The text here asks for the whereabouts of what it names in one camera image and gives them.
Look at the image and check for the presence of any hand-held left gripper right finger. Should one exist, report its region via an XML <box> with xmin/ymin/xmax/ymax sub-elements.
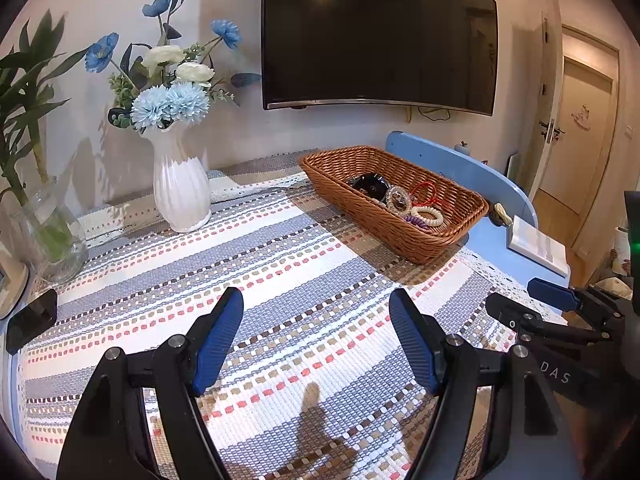
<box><xmin>388</xmin><ymin>288</ymin><xmax>583</xmax><ymax>480</ymax></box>

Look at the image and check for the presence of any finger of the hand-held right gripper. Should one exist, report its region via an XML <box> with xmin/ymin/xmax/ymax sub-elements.
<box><xmin>526</xmin><ymin>277</ymin><xmax>623</xmax><ymax>330</ymax></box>
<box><xmin>485</xmin><ymin>292</ymin><xmax>610</xmax><ymax>357</ymax></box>

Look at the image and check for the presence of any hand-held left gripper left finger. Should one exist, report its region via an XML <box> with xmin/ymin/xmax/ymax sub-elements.
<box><xmin>56</xmin><ymin>287</ymin><xmax>245</xmax><ymax>480</ymax></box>

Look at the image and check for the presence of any clear crystal bead bracelet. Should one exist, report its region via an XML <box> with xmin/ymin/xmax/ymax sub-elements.
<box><xmin>384</xmin><ymin>185</ymin><xmax>413</xmax><ymax>211</ymax></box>

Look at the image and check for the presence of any red string bracelet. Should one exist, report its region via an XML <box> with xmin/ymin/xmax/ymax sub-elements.
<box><xmin>411</xmin><ymin>181</ymin><xmax>443</xmax><ymax>208</ymax></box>

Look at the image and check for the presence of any brown wicker basket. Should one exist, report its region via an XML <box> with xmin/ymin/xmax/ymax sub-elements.
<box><xmin>298</xmin><ymin>145</ymin><xmax>490</xmax><ymax>266</ymax></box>

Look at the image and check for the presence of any white book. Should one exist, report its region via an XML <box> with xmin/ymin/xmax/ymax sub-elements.
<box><xmin>506</xmin><ymin>215</ymin><xmax>571</xmax><ymax>277</ymax></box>

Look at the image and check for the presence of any striped woven tablecloth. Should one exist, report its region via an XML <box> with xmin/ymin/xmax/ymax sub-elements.
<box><xmin>10</xmin><ymin>152</ymin><xmax>568</xmax><ymax>480</ymax></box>

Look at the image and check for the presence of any wooden door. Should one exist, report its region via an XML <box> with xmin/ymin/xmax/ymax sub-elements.
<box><xmin>537</xmin><ymin>57</ymin><xmax>613</xmax><ymax>250</ymax></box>

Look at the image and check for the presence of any white ribbed vase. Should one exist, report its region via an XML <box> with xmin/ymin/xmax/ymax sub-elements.
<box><xmin>138</xmin><ymin>125</ymin><xmax>212</xmax><ymax>233</ymax></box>

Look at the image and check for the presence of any blue table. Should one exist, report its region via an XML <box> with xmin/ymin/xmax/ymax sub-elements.
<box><xmin>385</xmin><ymin>131</ymin><xmax>572</xmax><ymax>291</ymax></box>

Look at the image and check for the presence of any black watch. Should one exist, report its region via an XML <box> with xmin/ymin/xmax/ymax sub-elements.
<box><xmin>350</xmin><ymin>172</ymin><xmax>390</xmax><ymax>201</ymax></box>

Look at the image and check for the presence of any clear glass vase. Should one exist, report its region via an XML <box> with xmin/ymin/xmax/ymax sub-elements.
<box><xmin>12</xmin><ymin>177</ymin><xmax>90</xmax><ymax>283</ymax></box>

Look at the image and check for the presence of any black phone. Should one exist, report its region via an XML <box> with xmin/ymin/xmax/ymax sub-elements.
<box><xmin>6</xmin><ymin>288</ymin><xmax>58</xmax><ymax>356</ymax></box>

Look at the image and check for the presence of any blue and white flower bouquet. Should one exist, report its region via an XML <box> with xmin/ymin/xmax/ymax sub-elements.
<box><xmin>85</xmin><ymin>0</ymin><xmax>262</xmax><ymax>136</ymax></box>

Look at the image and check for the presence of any green bamboo plant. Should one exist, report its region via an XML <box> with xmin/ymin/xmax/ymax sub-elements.
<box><xmin>0</xmin><ymin>9</ymin><xmax>91</xmax><ymax>261</ymax></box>

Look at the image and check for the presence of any beige bead bracelet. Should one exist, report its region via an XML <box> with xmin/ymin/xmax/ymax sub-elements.
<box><xmin>411</xmin><ymin>205</ymin><xmax>445</xmax><ymax>227</ymax></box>

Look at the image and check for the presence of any black wall television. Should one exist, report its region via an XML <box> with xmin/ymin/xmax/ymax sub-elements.
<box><xmin>261</xmin><ymin>0</ymin><xmax>499</xmax><ymax>117</ymax></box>

